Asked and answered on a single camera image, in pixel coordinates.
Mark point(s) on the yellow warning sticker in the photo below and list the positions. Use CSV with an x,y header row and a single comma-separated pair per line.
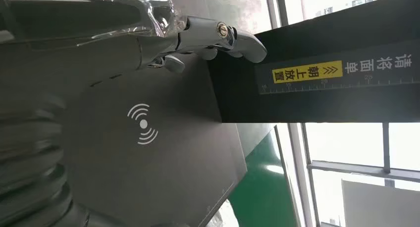
x,y
305,72

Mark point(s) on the grey window frame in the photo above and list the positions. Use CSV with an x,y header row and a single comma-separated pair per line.
x,y
347,168

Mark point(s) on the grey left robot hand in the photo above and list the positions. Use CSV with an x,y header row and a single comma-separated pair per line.
x,y
82,54

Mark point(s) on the black inbound scanner machine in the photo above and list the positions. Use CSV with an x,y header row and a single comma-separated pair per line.
x,y
164,169

